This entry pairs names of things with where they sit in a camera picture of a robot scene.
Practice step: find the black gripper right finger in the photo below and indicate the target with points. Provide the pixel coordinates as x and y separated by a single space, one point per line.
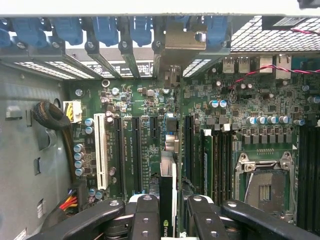
202 212

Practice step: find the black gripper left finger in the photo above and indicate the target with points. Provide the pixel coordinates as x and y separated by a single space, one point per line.
146 220

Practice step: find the green RAM stick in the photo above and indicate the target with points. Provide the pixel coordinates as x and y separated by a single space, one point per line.
207 162

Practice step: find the black RAM slot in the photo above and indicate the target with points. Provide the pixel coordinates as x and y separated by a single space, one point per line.
217 162
315 175
305 175
229 162
223 162

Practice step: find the metal locking lever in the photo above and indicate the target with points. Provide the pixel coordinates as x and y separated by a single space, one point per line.
248 182

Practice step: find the long expansion slot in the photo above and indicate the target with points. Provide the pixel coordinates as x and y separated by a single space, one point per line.
189 150
137 155
119 155

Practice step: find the CPU socket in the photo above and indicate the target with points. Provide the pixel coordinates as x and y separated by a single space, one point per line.
265 190

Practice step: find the white expansion slot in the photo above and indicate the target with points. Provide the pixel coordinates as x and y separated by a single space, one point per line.
101 150

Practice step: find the short expansion slot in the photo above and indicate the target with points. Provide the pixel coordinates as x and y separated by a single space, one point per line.
154 127

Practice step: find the green motherboard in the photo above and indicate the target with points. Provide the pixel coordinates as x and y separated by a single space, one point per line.
130 100

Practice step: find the white power connector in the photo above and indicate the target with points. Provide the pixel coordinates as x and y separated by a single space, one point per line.
72 112

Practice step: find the black open PC case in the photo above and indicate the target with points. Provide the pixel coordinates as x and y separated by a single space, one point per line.
22 155

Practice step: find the metal slot cover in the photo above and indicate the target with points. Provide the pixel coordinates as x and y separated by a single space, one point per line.
130 60
102 60

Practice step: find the blue slot clip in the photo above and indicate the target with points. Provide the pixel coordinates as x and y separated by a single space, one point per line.
68 28
106 30
28 30
217 30
3 37
141 30
178 20

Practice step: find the black case fan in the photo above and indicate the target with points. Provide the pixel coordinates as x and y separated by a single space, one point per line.
287 22

